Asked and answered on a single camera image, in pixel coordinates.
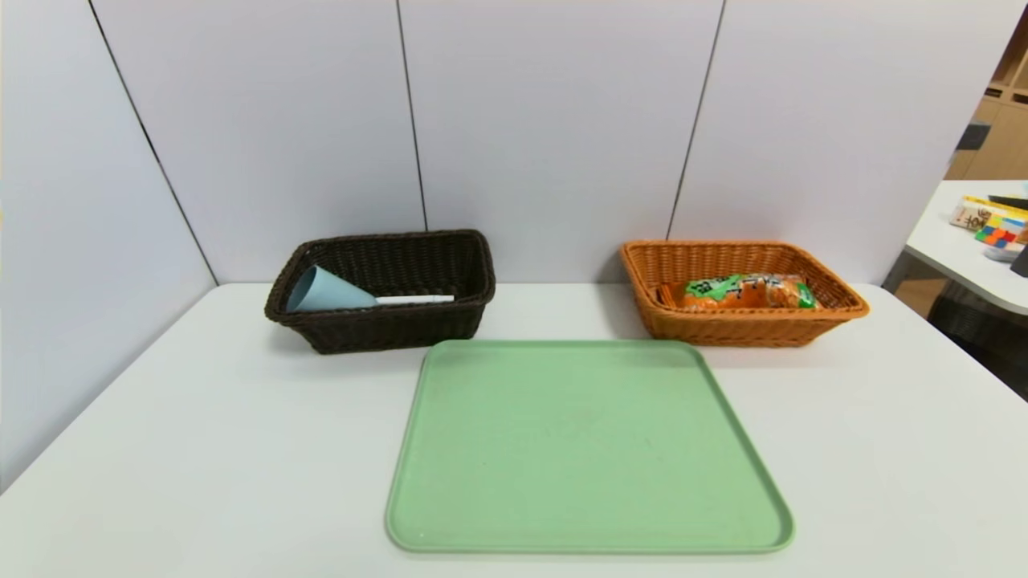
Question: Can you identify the blue-grey plastic cup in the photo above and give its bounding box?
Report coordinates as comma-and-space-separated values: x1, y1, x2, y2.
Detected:
286, 265, 379, 314

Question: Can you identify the orange snack bag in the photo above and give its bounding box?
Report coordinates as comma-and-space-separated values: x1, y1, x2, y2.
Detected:
659, 273, 822, 312

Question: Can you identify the dark brown wicker basket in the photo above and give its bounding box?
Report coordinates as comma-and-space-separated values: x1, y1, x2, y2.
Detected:
263, 230, 497, 356

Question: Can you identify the orange wicker basket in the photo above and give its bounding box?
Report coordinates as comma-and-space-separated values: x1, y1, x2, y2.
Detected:
619, 239, 872, 349

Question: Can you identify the light green plastic tray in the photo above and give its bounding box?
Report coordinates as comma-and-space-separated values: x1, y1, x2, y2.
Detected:
385, 339, 797, 556

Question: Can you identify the white side table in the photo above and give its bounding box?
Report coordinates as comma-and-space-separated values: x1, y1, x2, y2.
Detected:
883, 180, 1028, 316

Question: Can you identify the dark grey ribbed bin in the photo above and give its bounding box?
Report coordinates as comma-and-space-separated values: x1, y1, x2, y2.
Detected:
928, 283, 1028, 400

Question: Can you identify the small printed wooden box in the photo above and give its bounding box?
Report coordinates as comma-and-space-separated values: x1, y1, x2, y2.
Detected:
951, 201, 997, 232

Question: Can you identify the colourful puzzle cube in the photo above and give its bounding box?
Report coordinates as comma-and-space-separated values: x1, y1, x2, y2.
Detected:
974, 214, 1028, 247

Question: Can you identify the yellow flat booklet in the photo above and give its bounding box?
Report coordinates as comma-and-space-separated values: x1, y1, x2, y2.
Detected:
964, 195, 1028, 221

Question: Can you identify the wooden shelf unit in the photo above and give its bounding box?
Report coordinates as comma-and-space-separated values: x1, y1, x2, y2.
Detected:
946, 16, 1028, 181

